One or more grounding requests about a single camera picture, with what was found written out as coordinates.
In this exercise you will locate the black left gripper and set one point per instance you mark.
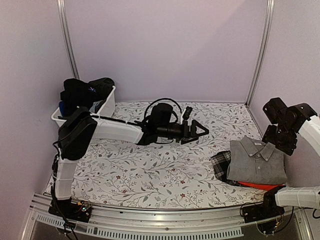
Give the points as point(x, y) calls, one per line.
point(186, 133)

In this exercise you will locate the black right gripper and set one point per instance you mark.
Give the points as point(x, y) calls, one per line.
point(288, 148)

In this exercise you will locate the grey button-up shirt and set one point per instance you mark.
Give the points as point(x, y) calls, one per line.
point(256, 162)

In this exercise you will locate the black garment with logo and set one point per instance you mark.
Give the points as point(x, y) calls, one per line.
point(76, 94)

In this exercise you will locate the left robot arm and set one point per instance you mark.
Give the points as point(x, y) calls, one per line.
point(75, 135)

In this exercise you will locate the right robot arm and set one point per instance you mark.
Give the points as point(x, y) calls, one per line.
point(302, 189)

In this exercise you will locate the white plastic laundry basket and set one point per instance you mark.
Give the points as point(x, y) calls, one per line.
point(107, 109)

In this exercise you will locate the black white plaid garment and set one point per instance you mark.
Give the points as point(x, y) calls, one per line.
point(220, 163)

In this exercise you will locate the red folded t-shirt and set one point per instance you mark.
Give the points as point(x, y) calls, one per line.
point(263, 187)

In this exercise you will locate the floral patterned table cover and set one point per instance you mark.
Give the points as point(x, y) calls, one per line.
point(168, 175)

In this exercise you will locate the dark olive garment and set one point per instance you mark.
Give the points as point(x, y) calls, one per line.
point(103, 85)

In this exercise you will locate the blue garment in basket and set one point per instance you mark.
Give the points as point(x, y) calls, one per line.
point(61, 106)

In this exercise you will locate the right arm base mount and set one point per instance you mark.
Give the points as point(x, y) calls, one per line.
point(267, 217)

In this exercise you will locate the aluminium table front rail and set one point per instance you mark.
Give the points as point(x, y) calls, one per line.
point(125, 223)

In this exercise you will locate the aluminium frame post right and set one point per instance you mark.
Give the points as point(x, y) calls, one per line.
point(262, 51)

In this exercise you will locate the aluminium frame post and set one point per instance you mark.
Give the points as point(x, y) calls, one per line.
point(262, 51)
point(61, 7)

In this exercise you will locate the aluminium frame post left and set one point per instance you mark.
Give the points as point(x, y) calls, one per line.
point(61, 7)

